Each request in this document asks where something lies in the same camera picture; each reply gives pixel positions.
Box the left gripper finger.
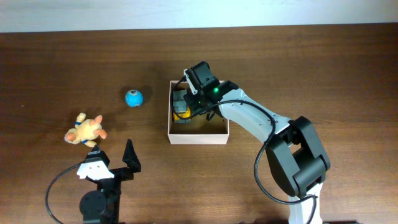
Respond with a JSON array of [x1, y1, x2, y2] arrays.
[[122, 139, 141, 172], [85, 145, 110, 167]]

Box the yellow plush toy animal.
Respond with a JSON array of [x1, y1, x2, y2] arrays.
[[64, 113, 107, 147]]

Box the yellow grey toy truck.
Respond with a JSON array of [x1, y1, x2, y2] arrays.
[[173, 90, 191, 123]]

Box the blue toy ball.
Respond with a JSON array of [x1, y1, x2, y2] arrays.
[[124, 90, 144, 107]]

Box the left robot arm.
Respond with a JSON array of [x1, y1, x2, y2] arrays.
[[77, 139, 141, 224]]

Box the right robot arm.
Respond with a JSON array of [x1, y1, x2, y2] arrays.
[[182, 62, 331, 223]]

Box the white cardboard box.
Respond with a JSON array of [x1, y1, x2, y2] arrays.
[[167, 80, 230, 146]]

